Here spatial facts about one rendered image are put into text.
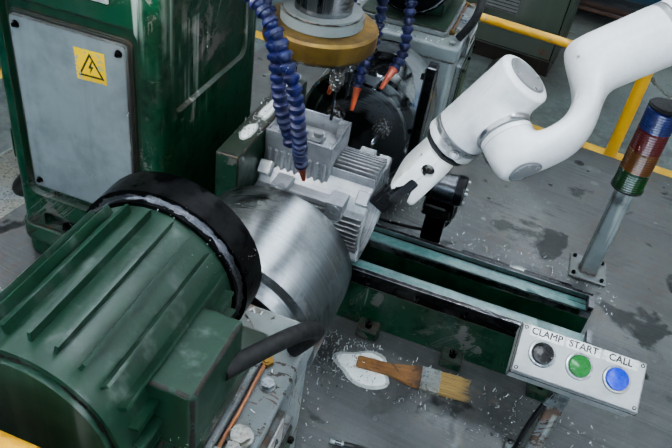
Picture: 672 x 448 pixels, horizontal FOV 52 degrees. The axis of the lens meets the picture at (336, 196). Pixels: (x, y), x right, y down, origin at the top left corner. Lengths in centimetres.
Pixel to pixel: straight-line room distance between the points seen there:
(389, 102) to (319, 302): 55
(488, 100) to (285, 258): 35
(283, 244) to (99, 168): 41
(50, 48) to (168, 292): 62
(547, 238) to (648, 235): 27
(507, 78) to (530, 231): 75
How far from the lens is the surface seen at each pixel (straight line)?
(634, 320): 155
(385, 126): 136
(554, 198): 180
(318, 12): 105
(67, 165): 125
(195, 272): 61
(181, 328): 59
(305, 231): 95
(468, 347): 129
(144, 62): 105
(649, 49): 104
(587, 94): 98
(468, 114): 99
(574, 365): 100
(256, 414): 74
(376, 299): 127
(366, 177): 115
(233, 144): 112
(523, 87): 96
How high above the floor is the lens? 176
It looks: 37 degrees down
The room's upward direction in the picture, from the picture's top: 9 degrees clockwise
